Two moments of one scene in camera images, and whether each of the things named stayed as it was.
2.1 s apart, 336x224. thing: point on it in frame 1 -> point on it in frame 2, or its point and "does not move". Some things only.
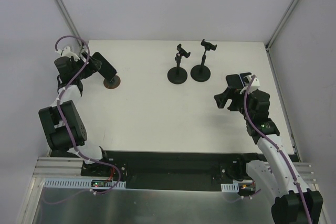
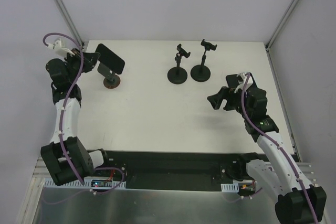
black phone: [106, 69] -> [111, 59]
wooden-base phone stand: [114, 83] does not move
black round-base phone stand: [201, 73] does not move
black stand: [178, 75] does not move
